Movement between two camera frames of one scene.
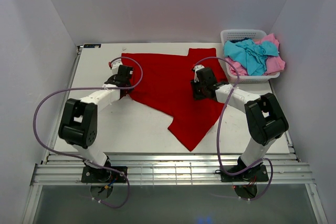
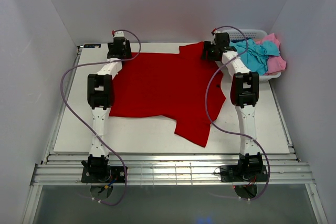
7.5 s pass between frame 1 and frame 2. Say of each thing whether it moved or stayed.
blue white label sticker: stayed
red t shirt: moved
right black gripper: moved
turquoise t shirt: stayed
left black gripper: moved
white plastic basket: stayed
